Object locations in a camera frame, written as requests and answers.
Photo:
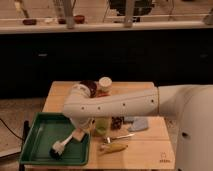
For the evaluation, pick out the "white lidded jar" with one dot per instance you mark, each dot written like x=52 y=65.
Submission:
x=104 y=86

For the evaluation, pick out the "green cup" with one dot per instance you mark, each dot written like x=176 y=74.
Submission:
x=101 y=125

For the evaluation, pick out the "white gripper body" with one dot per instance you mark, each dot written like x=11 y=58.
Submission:
x=59 y=146

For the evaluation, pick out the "green plastic tray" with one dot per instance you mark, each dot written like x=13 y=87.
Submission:
x=46 y=129

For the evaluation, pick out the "light wooden table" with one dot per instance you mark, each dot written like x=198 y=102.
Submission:
x=147 y=150

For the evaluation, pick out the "dark red bowl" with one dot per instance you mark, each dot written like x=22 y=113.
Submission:
x=91 y=85

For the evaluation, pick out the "dark brown block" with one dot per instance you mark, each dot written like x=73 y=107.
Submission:
x=116 y=123

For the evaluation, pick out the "silver metal spoon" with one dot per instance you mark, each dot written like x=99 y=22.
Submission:
x=111 y=139

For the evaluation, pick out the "blue grey cloth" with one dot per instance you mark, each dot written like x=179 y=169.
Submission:
x=136 y=123

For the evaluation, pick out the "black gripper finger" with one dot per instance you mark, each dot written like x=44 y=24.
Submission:
x=54 y=154

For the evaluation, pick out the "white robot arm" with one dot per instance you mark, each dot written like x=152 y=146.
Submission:
x=191 y=104

